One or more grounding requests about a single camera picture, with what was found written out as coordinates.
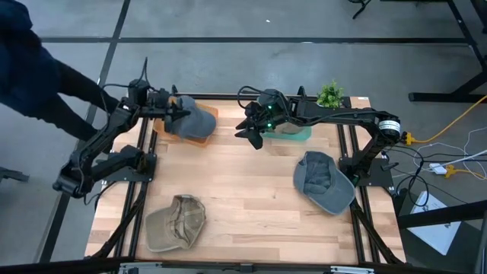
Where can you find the person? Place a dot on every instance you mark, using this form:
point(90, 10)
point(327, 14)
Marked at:
point(26, 76)

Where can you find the silver frame bracket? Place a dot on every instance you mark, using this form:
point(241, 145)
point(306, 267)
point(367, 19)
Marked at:
point(352, 270)
point(141, 266)

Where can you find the small green potted plant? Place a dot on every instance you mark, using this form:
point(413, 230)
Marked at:
point(330, 95)

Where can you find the orange plastic bin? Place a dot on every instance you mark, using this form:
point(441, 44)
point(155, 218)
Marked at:
point(196, 142)

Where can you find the black floor stand foot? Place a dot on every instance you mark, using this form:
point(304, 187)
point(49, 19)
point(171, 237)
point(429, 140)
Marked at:
point(13, 175)

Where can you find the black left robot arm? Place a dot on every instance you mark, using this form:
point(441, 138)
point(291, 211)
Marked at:
point(95, 152)

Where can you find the black metal beam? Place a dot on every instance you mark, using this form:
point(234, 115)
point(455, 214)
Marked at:
point(441, 217)

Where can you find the tan baseball cap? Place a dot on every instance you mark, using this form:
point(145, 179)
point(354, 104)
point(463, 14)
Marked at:
point(289, 128)
point(171, 228)

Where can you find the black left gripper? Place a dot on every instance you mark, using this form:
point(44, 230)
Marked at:
point(158, 104)

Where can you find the grey baseball cap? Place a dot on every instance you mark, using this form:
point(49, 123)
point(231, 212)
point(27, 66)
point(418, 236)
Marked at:
point(194, 122)
point(327, 186)

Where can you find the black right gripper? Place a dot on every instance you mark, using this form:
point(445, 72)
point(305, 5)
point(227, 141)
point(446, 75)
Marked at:
point(272, 110)

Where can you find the black chair base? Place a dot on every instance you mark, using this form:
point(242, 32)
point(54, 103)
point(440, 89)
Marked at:
point(357, 13)

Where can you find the teal plastic bin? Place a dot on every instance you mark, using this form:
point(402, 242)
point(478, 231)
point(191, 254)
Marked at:
point(300, 136)

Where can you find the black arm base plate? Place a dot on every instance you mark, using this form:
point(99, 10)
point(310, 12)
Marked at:
point(380, 177)
point(125, 177)

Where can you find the black desk frame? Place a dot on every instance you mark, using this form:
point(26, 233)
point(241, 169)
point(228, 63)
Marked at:
point(449, 97)

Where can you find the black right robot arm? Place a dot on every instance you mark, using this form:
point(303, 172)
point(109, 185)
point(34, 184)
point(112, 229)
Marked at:
point(342, 114)

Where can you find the black aluminium table frame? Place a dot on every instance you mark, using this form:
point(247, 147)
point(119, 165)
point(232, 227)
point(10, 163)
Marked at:
point(213, 96)

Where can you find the yellow power plug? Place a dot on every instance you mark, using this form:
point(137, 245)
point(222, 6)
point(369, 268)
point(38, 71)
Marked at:
point(451, 171)

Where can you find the white cardboard box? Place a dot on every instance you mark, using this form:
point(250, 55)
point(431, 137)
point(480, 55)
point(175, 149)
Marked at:
point(437, 232)

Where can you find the white power strip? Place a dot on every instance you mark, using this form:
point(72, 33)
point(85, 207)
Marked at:
point(437, 168)

